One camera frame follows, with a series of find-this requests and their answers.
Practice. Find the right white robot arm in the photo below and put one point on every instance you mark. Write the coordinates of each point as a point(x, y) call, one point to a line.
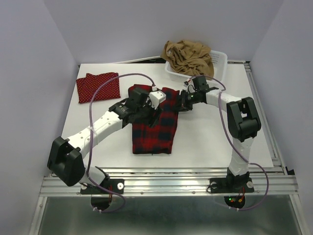
point(240, 127)

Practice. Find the red polka dot skirt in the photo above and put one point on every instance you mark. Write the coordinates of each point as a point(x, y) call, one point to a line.
point(88, 85)

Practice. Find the white board strip behind table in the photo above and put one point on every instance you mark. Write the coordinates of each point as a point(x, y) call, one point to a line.
point(146, 60)

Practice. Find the aluminium frame rails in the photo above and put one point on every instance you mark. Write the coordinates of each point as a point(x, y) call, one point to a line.
point(166, 194)

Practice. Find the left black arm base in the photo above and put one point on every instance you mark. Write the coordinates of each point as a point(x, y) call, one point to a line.
point(108, 198)

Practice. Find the white plastic basket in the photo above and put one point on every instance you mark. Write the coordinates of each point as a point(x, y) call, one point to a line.
point(219, 60)

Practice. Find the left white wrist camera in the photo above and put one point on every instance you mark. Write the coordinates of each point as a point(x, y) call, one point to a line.
point(156, 98)

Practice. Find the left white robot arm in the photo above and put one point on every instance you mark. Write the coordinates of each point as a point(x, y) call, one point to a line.
point(66, 158)

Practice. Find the tan brown skirt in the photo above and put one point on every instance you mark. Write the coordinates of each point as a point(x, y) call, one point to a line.
point(188, 58)

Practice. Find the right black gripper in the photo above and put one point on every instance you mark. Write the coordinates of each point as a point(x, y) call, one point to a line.
point(184, 105)

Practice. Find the red black plaid skirt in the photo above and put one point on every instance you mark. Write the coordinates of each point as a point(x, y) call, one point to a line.
point(158, 139)

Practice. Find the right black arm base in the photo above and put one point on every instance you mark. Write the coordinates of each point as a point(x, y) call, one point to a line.
point(234, 192)

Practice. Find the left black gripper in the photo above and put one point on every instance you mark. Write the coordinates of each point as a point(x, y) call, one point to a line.
point(151, 121)

